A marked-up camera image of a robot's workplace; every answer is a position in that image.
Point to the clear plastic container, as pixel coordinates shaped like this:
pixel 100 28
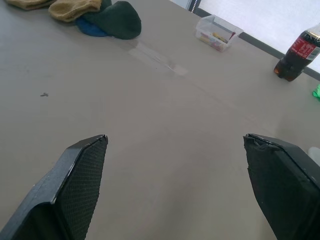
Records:
pixel 215 33

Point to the tan knitted sock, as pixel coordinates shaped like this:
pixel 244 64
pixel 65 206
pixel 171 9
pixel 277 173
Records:
pixel 27 3
pixel 72 10

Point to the blue sock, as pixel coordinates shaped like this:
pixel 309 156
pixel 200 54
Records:
pixel 87 28

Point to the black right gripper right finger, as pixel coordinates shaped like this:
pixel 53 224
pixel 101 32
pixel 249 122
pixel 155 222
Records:
pixel 282 185

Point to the dark green sock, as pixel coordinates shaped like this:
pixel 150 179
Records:
pixel 120 21

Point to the cola bottle with red label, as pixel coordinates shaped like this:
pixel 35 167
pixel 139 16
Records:
pixel 297 55

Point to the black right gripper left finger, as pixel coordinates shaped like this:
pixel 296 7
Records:
pixel 75 190

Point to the bright green object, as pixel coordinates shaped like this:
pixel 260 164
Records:
pixel 317 91

